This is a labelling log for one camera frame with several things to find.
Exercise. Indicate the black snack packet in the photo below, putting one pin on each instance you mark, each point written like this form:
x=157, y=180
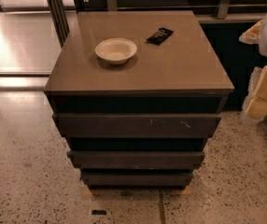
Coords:
x=160, y=36

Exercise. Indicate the dark drawer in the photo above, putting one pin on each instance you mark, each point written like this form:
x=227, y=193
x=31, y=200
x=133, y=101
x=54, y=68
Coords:
x=136, y=179
x=136, y=126
x=136, y=160

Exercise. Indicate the dark bottom drawer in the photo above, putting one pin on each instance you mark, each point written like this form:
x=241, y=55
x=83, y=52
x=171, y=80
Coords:
x=136, y=179

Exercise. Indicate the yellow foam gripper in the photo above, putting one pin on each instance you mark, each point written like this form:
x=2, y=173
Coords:
x=255, y=104

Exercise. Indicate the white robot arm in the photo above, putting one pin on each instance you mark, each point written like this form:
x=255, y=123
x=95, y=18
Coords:
x=253, y=80

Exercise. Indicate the metal post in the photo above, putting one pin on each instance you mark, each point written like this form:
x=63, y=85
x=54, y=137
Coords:
x=59, y=19

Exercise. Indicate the brown drawer cabinet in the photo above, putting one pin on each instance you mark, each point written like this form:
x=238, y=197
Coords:
x=182, y=75

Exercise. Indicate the white bowl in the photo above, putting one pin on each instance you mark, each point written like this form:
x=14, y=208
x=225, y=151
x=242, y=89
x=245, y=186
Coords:
x=116, y=50

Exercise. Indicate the dark middle drawer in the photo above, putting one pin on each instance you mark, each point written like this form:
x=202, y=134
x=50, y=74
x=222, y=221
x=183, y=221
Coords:
x=136, y=160

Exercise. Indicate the dark top drawer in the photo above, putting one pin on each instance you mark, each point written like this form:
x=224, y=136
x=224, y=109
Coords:
x=136, y=126

